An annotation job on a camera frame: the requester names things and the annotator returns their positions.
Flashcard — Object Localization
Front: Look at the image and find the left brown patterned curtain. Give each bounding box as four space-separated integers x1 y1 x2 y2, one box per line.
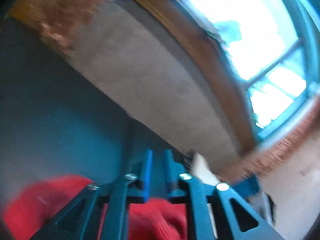
7 0 112 54

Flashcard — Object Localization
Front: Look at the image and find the red knit sweater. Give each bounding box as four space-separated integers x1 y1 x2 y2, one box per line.
2 174 188 240

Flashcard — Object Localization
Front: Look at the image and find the window with frame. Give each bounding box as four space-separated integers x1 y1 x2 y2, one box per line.
178 0 319 140

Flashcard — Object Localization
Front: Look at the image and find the blue plastic storage bin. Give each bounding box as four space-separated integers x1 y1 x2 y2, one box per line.
232 174 261 199

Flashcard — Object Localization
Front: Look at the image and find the brown patterned curtain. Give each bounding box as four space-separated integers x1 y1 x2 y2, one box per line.
7 0 112 54
217 96 319 183

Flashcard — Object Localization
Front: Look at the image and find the cream knit sweater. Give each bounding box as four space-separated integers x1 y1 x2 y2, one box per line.
191 152 222 239

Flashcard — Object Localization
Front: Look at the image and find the right brown patterned curtain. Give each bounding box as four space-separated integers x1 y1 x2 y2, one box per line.
217 96 319 183

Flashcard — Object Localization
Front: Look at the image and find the black leather padded bench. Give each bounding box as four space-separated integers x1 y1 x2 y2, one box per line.
0 17 193 205

